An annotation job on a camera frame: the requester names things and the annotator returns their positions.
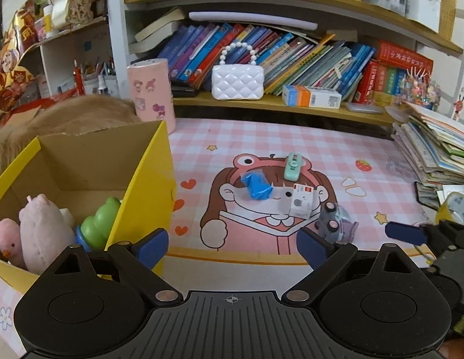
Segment small white box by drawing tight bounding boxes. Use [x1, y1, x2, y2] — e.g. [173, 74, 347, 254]
[288, 183, 315, 219]

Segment wooden bookshelf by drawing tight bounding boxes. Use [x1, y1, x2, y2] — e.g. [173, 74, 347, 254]
[107, 0, 464, 135]

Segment pink checkered tablecloth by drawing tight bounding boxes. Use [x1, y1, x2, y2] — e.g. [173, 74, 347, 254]
[0, 269, 31, 359]

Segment pink duck plush toy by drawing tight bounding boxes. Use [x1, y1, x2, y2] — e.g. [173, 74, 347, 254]
[0, 219, 23, 266]

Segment white quilted handbag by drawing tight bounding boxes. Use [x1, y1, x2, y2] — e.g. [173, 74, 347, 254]
[211, 41, 265, 101]

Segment yellow tape roll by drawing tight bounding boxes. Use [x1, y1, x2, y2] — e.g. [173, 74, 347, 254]
[436, 191, 464, 225]

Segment red boxed book set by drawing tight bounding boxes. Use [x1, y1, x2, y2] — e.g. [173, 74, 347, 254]
[357, 41, 434, 107]

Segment yellow cardboard box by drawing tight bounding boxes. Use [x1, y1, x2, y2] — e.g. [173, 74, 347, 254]
[0, 120, 177, 296]

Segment white pen holder box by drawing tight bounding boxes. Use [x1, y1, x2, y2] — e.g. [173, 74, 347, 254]
[404, 0, 442, 32]

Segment pink printed desk mat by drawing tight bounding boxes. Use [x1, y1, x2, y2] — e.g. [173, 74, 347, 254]
[163, 118, 464, 270]

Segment colourful hair clip stand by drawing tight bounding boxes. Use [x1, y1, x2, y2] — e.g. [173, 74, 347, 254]
[402, 65, 442, 111]

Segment green and blue frog toy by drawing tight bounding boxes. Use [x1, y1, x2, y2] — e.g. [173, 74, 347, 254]
[74, 197, 122, 252]

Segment long white case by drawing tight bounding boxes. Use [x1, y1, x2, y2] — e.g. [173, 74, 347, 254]
[189, 11, 318, 31]

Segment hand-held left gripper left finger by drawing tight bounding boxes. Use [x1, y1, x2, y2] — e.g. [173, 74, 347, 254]
[49, 227, 185, 305]

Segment orange fluffy cat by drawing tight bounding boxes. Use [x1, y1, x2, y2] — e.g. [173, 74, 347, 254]
[0, 95, 143, 180]

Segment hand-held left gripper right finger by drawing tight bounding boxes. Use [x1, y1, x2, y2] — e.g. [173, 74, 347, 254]
[285, 226, 415, 304]

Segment red foil gift bag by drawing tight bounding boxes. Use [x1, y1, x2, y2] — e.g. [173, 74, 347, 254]
[0, 0, 42, 113]

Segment white cubby shelf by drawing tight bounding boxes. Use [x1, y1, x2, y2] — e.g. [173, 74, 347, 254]
[39, 19, 120, 98]

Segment stack of thin booklets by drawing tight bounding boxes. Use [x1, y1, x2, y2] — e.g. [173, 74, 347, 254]
[391, 101, 464, 191]

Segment mint toy camera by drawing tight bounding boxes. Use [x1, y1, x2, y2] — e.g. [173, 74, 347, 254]
[283, 152, 303, 180]

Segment pink sticker-covered cylinder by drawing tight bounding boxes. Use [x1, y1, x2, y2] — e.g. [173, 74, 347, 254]
[126, 59, 176, 133]

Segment orange and blue carton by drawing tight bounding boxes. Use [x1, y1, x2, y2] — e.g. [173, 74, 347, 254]
[282, 85, 342, 109]

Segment pink pig plush toy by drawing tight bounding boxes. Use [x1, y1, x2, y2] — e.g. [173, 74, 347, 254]
[18, 194, 76, 274]

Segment purple toy car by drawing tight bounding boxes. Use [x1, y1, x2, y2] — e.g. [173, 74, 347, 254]
[315, 202, 360, 244]

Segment pens in white cups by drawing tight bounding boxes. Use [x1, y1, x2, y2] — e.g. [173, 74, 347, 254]
[77, 58, 118, 96]

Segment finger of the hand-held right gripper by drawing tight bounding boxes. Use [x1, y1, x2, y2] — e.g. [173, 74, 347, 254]
[398, 257, 436, 269]
[384, 220, 464, 255]

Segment open thick book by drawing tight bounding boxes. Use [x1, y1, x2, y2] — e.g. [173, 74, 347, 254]
[134, 7, 186, 43]

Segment row of colourful books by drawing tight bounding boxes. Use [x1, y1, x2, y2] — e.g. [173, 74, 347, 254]
[157, 22, 378, 96]

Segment grey flat case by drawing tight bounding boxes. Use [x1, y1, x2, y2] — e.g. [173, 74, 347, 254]
[346, 102, 384, 115]

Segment black wallet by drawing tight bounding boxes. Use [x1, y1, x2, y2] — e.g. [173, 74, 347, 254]
[170, 84, 197, 100]

